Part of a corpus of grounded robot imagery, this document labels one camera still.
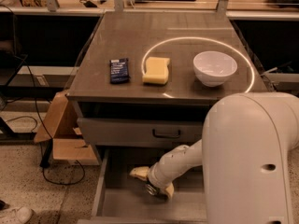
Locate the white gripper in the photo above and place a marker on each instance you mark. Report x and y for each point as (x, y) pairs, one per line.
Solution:
(154, 178)

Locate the green soda can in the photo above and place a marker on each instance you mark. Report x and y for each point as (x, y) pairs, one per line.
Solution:
(153, 191)

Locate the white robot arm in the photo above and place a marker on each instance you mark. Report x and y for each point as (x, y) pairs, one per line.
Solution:
(244, 150)

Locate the open grey middle drawer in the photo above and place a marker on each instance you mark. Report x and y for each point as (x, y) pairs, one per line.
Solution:
(122, 199)

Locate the grey upper drawer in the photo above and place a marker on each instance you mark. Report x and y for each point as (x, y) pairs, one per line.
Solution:
(137, 132)

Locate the grey drawer cabinet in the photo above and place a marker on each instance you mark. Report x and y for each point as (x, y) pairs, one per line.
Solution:
(178, 36)

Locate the yellow sponge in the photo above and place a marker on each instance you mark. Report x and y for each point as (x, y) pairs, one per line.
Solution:
(156, 70)

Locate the brown cardboard box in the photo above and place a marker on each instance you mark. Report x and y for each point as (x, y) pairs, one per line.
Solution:
(61, 128)

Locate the dark blue snack bar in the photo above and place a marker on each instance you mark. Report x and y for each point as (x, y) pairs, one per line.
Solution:
(119, 71)

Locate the white bowl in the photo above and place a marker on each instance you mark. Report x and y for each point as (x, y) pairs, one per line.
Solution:
(213, 68)

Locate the white shoe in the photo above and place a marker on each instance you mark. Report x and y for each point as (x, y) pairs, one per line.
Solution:
(21, 215)

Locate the dark side shelf unit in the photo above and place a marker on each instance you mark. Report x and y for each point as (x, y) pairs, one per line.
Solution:
(26, 92)

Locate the black drawer handle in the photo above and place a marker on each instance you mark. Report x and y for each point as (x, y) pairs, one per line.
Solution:
(166, 135)

